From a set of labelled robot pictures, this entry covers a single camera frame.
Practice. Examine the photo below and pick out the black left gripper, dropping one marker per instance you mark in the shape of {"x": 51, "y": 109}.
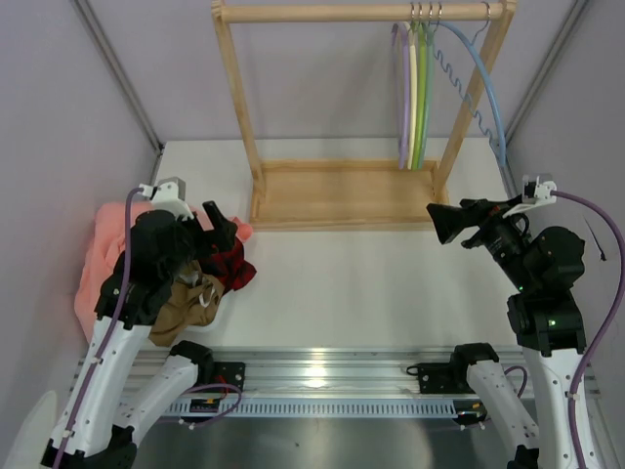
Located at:
{"x": 206, "y": 231}

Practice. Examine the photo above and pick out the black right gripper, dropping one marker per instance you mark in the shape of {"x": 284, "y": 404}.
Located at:
{"x": 478, "y": 224}

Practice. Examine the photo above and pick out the pink skirt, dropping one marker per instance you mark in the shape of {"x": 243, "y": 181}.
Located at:
{"x": 105, "y": 247}

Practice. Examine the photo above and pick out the purple clothes hanger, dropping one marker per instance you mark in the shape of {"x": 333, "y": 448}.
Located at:
{"x": 400, "y": 45}

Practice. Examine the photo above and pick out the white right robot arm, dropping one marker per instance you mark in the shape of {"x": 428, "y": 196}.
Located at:
{"x": 548, "y": 326}

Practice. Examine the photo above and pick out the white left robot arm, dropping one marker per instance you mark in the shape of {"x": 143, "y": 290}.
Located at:
{"x": 93, "y": 431}

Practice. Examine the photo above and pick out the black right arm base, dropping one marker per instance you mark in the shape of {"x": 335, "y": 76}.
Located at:
{"x": 440, "y": 378}

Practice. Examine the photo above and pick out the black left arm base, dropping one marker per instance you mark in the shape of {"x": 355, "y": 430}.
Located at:
{"x": 232, "y": 373}

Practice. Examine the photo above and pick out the grey-green clothes hanger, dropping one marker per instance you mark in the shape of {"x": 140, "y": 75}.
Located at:
{"x": 429, "y": 55}

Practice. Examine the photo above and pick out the cream clothes hanger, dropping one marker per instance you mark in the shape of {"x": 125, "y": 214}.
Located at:
{"x": 412, "y": 35}

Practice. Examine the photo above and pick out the lime green clothes hanger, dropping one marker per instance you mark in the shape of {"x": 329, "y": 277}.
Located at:
{"x": 420, "y": 35}

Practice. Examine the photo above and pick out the light blue clothes hanger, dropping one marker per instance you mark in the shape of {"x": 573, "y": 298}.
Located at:
{"x": 480, "y": 82}

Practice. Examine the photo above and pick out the red plaid garment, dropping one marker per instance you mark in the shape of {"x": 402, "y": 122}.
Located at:
{"x": 241, "y": 272}

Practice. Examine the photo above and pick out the tan brown garment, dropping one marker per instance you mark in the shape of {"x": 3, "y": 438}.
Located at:
{"x": 177, "y": 312}

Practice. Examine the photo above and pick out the wooden clothes rack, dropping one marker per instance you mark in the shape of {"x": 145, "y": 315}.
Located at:
{"x": 335, "y": 194}

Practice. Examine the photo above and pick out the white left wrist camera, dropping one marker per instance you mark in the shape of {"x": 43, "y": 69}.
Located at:
{"x": 169, "y": 195}

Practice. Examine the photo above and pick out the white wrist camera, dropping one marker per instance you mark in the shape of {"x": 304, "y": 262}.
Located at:
{"x": 169, "y": 195}
{"x": 537, "y": 191}

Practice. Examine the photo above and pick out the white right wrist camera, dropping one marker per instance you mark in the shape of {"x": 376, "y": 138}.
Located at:
{"x": 537, "y": 191}

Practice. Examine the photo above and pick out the aluminium mounting rail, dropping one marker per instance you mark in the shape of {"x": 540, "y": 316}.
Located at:
{"x": 320, "y": 373}

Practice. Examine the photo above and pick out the black hanging cable tie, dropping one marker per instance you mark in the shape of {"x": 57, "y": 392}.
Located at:
{"x": 596, "y": 240}

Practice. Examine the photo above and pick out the white slotted cable duct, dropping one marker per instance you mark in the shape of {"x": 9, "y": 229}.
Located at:
{"x": 314, "y": 408}

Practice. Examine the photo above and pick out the right aluminium frame post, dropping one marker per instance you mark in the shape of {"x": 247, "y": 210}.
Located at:
{"x": 572, "y": 20}

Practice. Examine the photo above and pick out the aluminium frame post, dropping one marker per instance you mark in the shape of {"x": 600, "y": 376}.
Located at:
{"x": 92, "y": 25}
{"x": 572, "y": 20}

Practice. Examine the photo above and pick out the left aluminium frame post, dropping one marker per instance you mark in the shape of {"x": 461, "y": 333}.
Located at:
{"x": 92, "y": 25}

